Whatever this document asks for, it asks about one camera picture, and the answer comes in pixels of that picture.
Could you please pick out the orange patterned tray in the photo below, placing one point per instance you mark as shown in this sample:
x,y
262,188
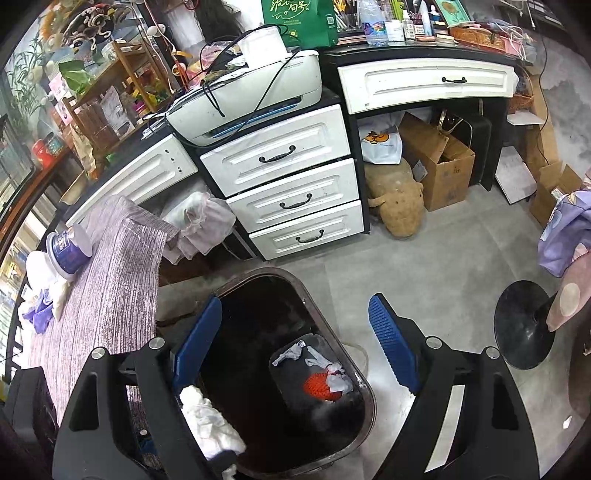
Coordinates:
x,y
478,39

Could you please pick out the large open cardboard box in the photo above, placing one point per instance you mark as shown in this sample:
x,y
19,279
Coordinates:
x,y
443,175

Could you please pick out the white printer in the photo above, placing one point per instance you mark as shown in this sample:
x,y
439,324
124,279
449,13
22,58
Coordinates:
x,y
258,92

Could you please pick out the sunflower picture frame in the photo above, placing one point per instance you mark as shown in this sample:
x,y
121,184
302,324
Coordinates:
x,y
452,14

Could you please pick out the red foam net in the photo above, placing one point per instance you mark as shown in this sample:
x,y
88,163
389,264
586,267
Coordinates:
x,y
316,388

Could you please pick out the grey crumpled tissue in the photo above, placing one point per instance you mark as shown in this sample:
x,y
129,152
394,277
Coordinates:
x,y
286,357

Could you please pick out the pink dotted cloth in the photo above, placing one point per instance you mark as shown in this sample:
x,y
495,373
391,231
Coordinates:
x,y
570,295

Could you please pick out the purple printed cloth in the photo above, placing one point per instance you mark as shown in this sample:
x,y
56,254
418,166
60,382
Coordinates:
x,y
563,230

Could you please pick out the white plastic bag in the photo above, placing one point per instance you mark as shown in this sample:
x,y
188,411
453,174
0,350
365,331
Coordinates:
x,y
203,221

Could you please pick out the dark brown trash bin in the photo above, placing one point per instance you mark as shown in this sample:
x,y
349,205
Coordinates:
x,y
258,332

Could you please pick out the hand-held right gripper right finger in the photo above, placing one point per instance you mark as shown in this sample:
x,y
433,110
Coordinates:
x,y
392,341

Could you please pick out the small cardboard box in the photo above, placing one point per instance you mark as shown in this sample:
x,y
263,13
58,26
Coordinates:
x,y
549,194

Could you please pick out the wide white drawer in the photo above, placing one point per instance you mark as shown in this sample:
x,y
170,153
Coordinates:
x,y
415,83

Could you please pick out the white crumpled wrapper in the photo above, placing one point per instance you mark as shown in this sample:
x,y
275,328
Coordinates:
x,y
338,381

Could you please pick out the white bag with orange print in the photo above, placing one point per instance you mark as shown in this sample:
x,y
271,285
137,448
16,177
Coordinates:
x,y
381,141

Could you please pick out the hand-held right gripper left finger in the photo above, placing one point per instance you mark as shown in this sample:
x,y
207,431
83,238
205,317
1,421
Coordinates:
x,y
198,337

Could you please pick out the clear water bottle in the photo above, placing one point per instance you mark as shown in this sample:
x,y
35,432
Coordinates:
x,y
373,25

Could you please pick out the striped purple tablecloth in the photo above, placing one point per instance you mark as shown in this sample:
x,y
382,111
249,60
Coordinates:
x,y
111,286

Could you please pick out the brown plush toy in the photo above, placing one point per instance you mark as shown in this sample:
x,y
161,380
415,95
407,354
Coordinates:
x,y
397,198

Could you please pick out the purple plastic cup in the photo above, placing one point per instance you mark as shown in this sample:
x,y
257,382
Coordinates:
x,y
69,254

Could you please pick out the wooden shelf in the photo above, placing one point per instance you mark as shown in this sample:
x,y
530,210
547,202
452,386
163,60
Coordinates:
x,y
124,60

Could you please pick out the black desk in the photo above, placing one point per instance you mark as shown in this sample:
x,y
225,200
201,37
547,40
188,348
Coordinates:
x,y
355,138

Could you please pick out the green paper bag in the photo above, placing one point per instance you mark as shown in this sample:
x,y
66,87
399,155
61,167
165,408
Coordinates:
x,y
300,23

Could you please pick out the green plant leaf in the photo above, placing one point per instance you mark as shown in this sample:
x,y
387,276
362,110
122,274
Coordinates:
x,y
76,76

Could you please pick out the cream tissue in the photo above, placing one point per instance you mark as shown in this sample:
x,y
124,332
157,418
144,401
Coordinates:
x,y
60,297

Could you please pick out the red tin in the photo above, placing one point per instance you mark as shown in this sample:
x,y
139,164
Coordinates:
x,y
46,150

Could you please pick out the white board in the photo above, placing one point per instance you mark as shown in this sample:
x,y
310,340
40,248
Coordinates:
x,y
515,175

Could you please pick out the black round stand base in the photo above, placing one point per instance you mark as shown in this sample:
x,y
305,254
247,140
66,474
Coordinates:
x,y
519,327

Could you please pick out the dark carved ornament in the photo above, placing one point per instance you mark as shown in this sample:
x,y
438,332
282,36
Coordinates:
x,y
92,23

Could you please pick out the white tissue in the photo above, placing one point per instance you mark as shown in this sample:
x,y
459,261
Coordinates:
x,y
207,422

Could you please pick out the wicker basket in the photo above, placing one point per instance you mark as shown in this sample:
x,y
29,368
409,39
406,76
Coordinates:
x,y
519,99

